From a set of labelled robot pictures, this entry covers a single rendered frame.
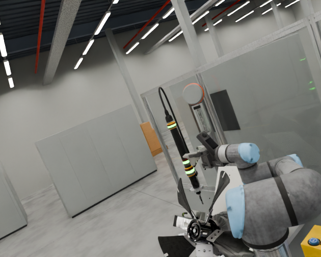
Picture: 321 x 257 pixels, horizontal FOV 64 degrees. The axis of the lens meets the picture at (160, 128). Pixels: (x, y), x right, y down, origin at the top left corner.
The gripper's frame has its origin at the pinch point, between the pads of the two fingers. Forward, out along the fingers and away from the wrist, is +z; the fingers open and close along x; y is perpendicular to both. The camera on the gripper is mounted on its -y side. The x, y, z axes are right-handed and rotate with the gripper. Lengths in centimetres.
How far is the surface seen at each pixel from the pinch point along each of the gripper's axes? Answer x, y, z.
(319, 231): 33, 59, -29
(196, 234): -6.5, 45.2, 13.4
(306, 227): 70, 89, 2
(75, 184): 59, 94, 557
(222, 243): -4.0, 47.5, -2.3
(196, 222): -2.3, 40.8, 14.9
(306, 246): 21, 59, -28
